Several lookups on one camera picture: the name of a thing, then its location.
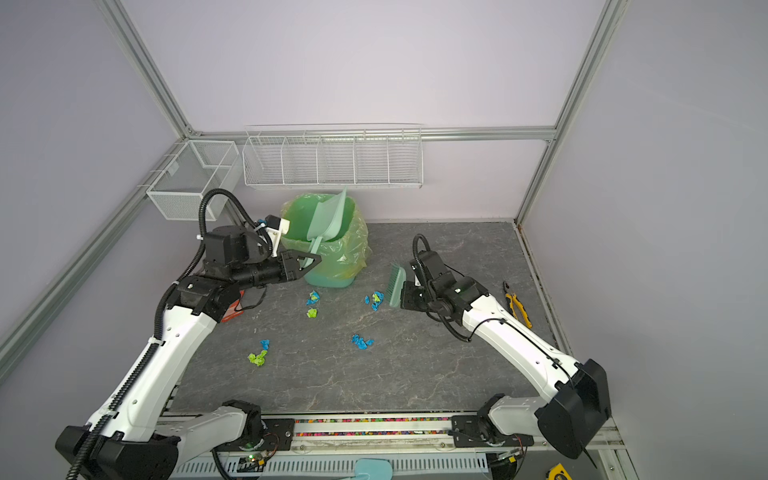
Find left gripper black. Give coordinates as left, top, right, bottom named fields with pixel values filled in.
left=232, top=249, right=321, bottom=291

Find mint green hand brush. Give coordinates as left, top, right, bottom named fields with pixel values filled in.
left=386, top=263, right=407, bottom=308

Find mint green dustpan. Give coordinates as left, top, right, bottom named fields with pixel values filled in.
left=307, top=188, right=347, bottom=254

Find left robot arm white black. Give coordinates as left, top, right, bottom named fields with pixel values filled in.
left=55, top=215, right=321, bottom=479

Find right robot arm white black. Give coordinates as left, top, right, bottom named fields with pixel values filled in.
left=395, top=247, right=612, bottom=459

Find blue green paper scrap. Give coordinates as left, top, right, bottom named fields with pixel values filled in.
left=306, top=291, right=320, bottom=305

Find green trash bin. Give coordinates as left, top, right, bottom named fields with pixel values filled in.
left=280, top=193, right=361, bottom=289

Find yellow-green plastic bin liner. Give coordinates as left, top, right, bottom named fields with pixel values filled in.
left=279, top=191, right=371, bottom=283

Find blue paper scrap centre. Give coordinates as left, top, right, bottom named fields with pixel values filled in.
left=364, top=291, right=385, bottom=311

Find red rubber glove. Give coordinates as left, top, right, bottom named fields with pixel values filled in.
left=221, top=290, right=244, bottom=323

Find yellow black pliers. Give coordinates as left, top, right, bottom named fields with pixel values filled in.
left=502, top=281, right=533, bottom=329

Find blue paper scrap front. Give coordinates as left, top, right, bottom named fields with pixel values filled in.
left=351, top=334, right=374, bottom=350

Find green paper scrap near left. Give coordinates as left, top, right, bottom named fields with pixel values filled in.
left=248, top=350, right=268, bottom=366

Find white mesh box basket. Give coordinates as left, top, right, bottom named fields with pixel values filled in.
left=147, top=140, right=243, bottom=221

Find light blue object front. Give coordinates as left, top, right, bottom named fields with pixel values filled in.
left=354, top=458, right=394, bottom=480

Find yellow black tape measure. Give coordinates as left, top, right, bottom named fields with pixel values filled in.
left=546, top=464, right=572, bottom=480

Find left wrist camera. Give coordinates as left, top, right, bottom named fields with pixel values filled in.
left=264, top=215, right=290, bottom=257

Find white wire shelf basket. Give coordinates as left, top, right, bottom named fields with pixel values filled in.
left=241, top=123, right=424, bottom=189

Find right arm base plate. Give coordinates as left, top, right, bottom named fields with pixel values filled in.
left=449, top=414, right=534, bottom=448

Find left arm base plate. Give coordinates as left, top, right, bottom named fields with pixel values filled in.
left=217, top=418, right=296, bottom=452

